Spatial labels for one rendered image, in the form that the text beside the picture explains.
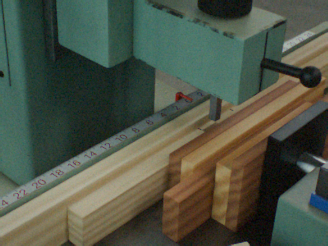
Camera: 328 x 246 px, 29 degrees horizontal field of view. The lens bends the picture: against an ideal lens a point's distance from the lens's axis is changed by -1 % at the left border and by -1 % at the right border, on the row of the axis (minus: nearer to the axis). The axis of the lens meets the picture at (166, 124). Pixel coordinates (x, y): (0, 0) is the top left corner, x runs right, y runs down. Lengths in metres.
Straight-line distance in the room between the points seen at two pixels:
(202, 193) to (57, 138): 0.25
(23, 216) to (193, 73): 0.21
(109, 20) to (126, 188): 0.16
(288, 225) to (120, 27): 0.25
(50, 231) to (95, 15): 0.21
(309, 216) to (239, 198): 0.07
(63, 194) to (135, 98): 0.32
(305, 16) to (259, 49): 2.82
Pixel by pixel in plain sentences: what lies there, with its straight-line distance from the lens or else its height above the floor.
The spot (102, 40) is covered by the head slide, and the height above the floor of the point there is 1.03.
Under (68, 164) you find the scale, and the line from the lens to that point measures 0.59.
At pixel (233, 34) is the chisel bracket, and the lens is 0.57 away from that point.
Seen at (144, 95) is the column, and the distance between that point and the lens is 0.87.
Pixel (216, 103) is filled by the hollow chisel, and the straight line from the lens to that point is 0.66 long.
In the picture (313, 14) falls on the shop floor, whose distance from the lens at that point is 3.45.
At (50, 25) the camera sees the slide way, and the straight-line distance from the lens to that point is 0.69.
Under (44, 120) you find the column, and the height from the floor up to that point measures 0.90.
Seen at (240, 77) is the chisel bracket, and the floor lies 1.03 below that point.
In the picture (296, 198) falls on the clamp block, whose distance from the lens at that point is 0.57.
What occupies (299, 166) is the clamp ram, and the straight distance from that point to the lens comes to 0.61.
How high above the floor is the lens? 1.31
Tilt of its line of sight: 33 degrees down
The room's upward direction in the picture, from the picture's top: 3 degrees clockwise
